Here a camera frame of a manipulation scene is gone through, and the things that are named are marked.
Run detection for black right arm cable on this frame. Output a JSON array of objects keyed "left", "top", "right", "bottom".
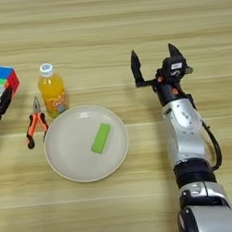
[{"left": 187, "top": 91, "right": 225, "bottom": 175}]

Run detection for round beige plate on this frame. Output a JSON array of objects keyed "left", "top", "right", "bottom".
[{"left": 40, "top": 101, "right": 133, "bottom": 188}]

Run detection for multicolour puzzle cube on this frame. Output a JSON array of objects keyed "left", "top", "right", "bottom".
[{"left": 0, "top": 62, "right": 23, "bottom": 100}]

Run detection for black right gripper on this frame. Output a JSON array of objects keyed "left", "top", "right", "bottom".
[{"left": 128, "top": 40, "right": 197, "bottom": 110}]

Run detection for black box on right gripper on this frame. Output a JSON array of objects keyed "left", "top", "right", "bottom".
[{"left": 161, "top": 55, "right": 190, "bottom": 83}]

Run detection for orange juice bottle white cap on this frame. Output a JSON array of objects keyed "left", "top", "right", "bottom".
[{"left": 36, "top": 61, "right": 71, "bottom": 121}]

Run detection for green rectangular block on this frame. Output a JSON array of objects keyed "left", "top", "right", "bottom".
[{"left": 88, "top": 122, "right": 115, "bottom": 156}]

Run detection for orange black handled pliers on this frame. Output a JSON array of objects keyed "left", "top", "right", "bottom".
[{"left": 22, "top": 95, "right": 52, "bottom": 151}]

